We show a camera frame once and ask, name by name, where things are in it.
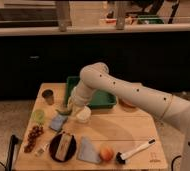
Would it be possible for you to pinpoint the brown wooden block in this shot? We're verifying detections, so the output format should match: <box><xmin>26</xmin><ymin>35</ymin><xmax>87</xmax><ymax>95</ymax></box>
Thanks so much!
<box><xmin>55</xmin><ymin>133</ymin><xmax>72</xmax><ymax>161</ymax></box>

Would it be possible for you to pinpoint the white black dish brush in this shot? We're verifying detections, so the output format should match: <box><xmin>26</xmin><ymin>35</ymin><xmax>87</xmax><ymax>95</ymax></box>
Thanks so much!
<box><xmin>116</xmin><ymin>139</ymin><xmax>156</xmax><ymax>164</ymax></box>

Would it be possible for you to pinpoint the black stand pole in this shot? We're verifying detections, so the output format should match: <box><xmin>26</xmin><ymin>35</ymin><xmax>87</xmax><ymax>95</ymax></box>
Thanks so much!
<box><xmin>5</xmin><ymin>135</ymin><xmax>19</xmax><ymax>171</ymax></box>

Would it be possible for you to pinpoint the small clear wrapped item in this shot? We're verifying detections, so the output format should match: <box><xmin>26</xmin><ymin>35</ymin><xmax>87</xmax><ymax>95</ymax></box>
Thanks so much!
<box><xmin>35</xmin><ymin>144</ymin><xmax>49</xmax><ymax>157</ymax></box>

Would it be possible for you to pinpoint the orange fruit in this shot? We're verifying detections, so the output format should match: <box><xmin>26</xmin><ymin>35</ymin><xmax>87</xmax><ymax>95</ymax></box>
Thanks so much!
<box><xmin>99</xmin><ymin>146</ymin><xmax>114</xmax><ymax>162</ymax></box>

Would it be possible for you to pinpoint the green chili pepper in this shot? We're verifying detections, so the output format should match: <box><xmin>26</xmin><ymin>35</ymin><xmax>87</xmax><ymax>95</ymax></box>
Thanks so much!
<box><xmin>56</xmin><ymin>109</ymin><xmax>72</xmax><ymax>116</ymax></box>

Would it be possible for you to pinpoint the black round plate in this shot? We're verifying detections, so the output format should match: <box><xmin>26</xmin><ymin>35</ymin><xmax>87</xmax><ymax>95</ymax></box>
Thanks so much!
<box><xmin>49</xmin><ymin>133</ymin><xmax>77</xmax><ymax>162</ymax></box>

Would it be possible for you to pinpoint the green plastic tray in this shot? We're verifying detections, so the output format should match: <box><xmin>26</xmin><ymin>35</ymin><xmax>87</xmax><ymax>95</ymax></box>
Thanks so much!
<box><xmin>64</xmin><ymin>76</ymin><xmax>117</xmax><ymax>109</ymax></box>

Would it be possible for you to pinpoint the bunch of red grapes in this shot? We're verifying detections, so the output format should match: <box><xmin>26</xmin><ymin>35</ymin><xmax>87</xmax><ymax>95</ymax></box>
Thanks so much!
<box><xmin>24</xmin><ymin>125</ymin><xmax>44</xmax><ymax>153</ymax></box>

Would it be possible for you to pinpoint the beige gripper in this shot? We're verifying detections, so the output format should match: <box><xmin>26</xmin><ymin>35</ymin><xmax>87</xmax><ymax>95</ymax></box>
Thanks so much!
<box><xmin>67</xmin><ymin>98</ymin><xmax>83</xmax><ymax>116</ymax></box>

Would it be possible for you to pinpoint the blue sponge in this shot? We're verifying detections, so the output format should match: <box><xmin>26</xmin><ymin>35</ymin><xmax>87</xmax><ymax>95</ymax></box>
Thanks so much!
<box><xmin>49</xmin><ymin>114</ymin><xmax>68</xmax><ymax>131</ymax></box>

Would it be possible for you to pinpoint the blue folded cloth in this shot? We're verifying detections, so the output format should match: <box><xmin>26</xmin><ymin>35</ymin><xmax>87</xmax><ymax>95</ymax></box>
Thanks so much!
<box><xmin>77</xmin><ymin>137</ymin><xmax>101</xmax><ymax>164</ymax></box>

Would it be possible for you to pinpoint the dark metal cup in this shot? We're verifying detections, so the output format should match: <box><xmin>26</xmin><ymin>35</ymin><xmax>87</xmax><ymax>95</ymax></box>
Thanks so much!
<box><xmin>42</xmin><ymin>89</ymin><xmax>54</xmax><ymax>105</ymax></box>

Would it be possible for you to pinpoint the orange bowl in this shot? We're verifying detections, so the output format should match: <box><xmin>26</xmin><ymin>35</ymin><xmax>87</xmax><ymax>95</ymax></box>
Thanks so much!
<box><xmin>119</xmin><ymin>99</ymin><xmax>136</xmax><ymax>109</ymax></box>

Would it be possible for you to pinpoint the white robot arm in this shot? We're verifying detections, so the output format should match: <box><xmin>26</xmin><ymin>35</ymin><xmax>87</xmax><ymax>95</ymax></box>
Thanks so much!
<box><xmin>68</xmin><ymin>62</ymin><xmax>190</xmax><ymax>171</ymax></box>

